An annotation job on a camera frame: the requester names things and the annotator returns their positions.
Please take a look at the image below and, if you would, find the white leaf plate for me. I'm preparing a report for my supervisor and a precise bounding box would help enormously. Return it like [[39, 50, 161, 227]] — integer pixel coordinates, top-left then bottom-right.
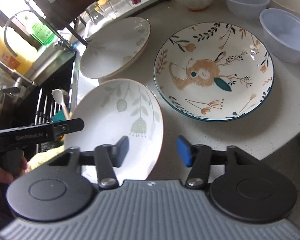
[[64, 79, 164, 183], [80, 17, 151, 79]]

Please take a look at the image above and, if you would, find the rabbit pattern plate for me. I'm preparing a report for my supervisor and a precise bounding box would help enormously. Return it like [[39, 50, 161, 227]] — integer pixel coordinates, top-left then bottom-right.
[[154, 22, 274, 122]]

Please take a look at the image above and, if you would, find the pale blue plastic bowl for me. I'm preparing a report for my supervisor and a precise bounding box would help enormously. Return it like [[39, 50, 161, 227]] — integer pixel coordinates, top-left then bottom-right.
[[225, 0, 270, 20]]

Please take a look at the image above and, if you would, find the left hand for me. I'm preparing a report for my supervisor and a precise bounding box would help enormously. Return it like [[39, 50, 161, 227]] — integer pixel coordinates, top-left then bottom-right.
[[0, 157, 28, 184]]

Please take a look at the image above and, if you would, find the yellow dish cloth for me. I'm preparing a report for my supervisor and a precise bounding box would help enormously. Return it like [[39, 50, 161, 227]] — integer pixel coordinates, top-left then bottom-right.
[[27, 145, 64, 171]]

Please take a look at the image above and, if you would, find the black sink drying rack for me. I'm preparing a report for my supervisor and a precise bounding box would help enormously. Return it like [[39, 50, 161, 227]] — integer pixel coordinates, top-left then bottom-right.
[[32, 55, 77, 153]]

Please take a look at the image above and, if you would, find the green flower sink mat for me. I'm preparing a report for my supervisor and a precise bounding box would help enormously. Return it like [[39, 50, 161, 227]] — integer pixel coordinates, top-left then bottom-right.
[[52, 112, 66, 122]]

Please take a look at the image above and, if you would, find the white spoon brush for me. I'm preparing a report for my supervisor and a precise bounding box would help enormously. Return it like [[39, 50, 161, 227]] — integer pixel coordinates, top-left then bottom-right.
[[51, 89, 70, 120]]

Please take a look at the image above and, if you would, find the yellow detergent bottle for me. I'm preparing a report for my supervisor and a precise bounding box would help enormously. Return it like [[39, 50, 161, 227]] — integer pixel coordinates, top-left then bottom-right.
[[0, 26, 37, 75]]

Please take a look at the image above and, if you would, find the curved steel faucet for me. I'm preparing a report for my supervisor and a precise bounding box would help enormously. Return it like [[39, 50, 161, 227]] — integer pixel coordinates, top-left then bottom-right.
[[3, 10, 73, 58]]

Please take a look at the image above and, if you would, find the green soap bottle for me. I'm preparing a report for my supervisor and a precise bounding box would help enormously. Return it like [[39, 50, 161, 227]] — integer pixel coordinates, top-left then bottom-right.
[[31, 20, 55, 46]]

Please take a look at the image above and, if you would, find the black countertop rack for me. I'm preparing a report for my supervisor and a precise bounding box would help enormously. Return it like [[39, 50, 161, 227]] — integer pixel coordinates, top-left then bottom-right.
[[24, 0, 166, 47]]

